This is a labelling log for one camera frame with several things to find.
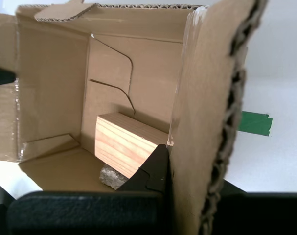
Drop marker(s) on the brown cardboard box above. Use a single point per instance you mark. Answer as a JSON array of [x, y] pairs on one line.
[[199, 98]]

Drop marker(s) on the pinkish speckled granite rock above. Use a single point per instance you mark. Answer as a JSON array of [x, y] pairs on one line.
[[111, 178]]

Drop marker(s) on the light wooden block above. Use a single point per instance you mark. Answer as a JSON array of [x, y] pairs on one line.
[[119, 147]]

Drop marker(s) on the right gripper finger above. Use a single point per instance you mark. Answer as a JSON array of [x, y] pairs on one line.
[[260, 213], [153, 176]]

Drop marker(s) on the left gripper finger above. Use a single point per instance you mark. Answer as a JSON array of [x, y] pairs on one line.
[[1, 76]]

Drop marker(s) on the green tape strip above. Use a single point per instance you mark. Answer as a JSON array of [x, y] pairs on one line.
[[256, 123]]

